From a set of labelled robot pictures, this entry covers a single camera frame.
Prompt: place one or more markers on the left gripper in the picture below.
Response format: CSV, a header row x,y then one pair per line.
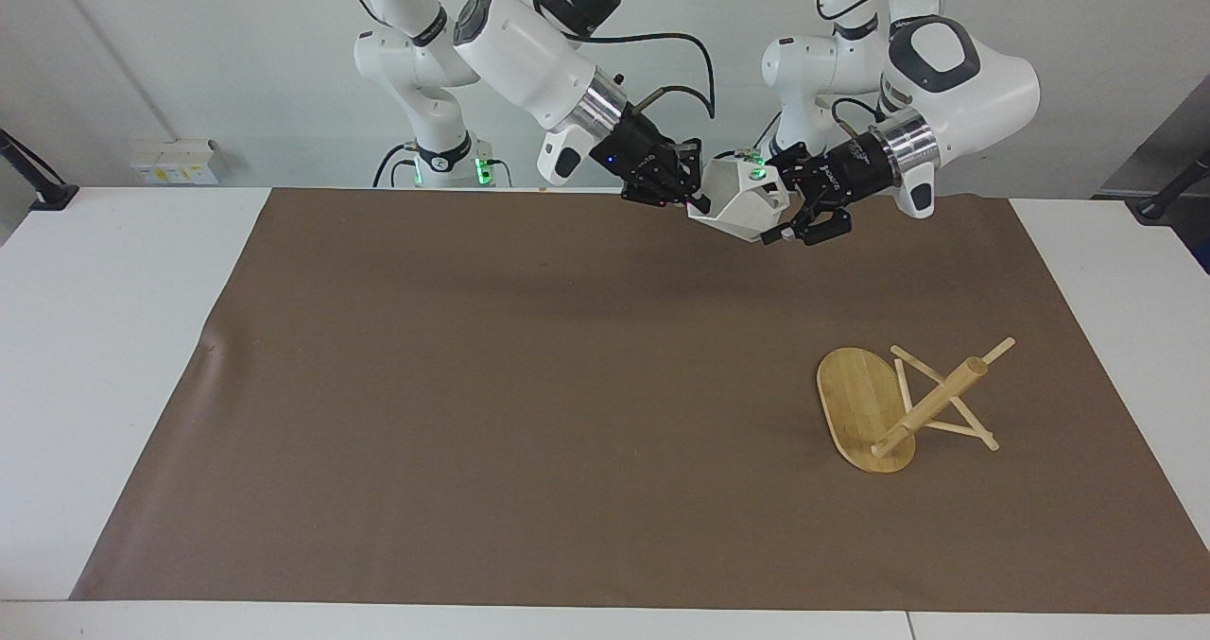
x,y
855,172

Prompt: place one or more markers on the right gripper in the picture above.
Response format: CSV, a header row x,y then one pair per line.
x,y
635,146

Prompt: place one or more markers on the white faceted cup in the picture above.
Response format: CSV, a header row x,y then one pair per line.
x,y
740,200

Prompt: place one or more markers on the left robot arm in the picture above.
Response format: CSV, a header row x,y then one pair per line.
x,y
983,82

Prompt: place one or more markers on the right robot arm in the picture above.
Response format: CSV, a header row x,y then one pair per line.
x,y
520,49

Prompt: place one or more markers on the wooden cup rack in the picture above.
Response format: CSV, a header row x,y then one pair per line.
x,y
865,408

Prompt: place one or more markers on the black stand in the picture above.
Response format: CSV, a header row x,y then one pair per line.
x,y
43,186
1167,191

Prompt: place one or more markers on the white wall socket box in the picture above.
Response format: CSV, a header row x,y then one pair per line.
x,y
175,163

